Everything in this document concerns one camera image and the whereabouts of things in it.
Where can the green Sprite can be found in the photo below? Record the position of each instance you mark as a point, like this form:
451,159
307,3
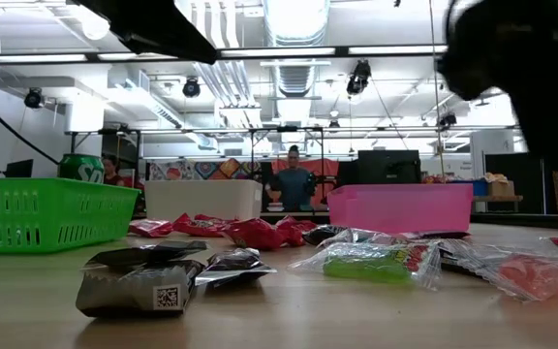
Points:
80,167

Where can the orange cloth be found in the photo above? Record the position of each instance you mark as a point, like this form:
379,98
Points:
327,167

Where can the silver air duct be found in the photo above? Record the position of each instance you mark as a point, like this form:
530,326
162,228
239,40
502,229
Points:
296,19

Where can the orange candy clear bag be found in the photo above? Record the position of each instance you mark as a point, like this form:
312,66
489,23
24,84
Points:
540,278

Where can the colourful patterned quilt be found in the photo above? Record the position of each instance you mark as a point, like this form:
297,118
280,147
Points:
211,169

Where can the white plastic bin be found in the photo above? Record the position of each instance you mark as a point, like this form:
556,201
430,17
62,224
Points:
201,201

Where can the green plastic basket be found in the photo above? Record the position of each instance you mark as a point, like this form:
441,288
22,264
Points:
41,185

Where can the white pillar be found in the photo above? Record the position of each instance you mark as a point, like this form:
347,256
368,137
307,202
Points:
492,150

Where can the person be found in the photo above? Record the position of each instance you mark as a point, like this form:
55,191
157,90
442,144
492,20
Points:
112,169
292,186

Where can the green candy clear bag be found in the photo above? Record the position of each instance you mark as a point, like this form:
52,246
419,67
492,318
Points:
366,269

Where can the large black monitor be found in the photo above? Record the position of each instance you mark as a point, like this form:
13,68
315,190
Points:
389,167

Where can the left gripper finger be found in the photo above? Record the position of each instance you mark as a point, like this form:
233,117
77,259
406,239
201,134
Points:
192,46

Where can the black hanging camera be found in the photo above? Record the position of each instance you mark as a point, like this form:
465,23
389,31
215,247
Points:
447,120
359,77
192,88
34,98

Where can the silver wrapper with QR code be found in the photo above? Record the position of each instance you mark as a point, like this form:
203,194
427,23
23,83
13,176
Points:
129,295

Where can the pink plastic basket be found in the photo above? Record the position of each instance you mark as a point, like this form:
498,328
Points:
400,208

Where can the red KitKat wrapper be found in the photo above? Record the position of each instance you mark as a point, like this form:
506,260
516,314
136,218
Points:
255,235
201,227
298,230
150,228

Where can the crinkled clear candy bag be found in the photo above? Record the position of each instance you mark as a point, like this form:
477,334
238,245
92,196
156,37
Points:
356,236

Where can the dark Hershey's chocolate bar wrapper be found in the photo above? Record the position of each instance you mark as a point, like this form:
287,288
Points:
163,252

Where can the shiny dark foil candy wrapper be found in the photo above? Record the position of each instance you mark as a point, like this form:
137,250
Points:
235,262

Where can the small black monitor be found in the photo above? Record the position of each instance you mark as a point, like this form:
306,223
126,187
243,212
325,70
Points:
20,169

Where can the dark partition panel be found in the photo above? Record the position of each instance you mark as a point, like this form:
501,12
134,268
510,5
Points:
511,179

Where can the black overhead light beam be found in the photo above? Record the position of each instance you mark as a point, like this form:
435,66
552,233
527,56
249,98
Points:
259,52

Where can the cardboard box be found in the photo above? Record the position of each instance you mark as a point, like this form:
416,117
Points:
501,189

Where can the blue bin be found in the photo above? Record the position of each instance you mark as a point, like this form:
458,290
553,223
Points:
480,188

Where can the black candy bar wrapper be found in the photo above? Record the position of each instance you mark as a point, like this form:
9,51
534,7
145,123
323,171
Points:
320,235

